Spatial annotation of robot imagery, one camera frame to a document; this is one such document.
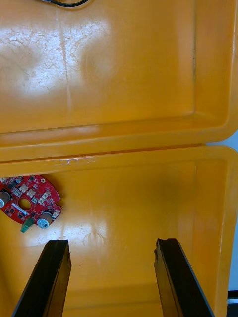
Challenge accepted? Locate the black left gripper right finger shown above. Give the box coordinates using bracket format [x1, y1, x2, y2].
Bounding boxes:
[154, 237, 216, 317]

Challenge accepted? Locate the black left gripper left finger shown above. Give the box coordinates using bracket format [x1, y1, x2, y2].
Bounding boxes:
[11, 239, 72, 317]

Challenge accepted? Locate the yellow-orange plastic bin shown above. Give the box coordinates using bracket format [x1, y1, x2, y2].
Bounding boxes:
[0, 0, 238, 164]
[0, 145, 238, 317]

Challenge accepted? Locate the round red circuit board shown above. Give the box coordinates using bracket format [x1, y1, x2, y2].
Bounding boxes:
[0, 174, 62, 234]

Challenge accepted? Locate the metal solenoid with black cable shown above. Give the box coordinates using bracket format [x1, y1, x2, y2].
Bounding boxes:
[41, 0, 89, 8]

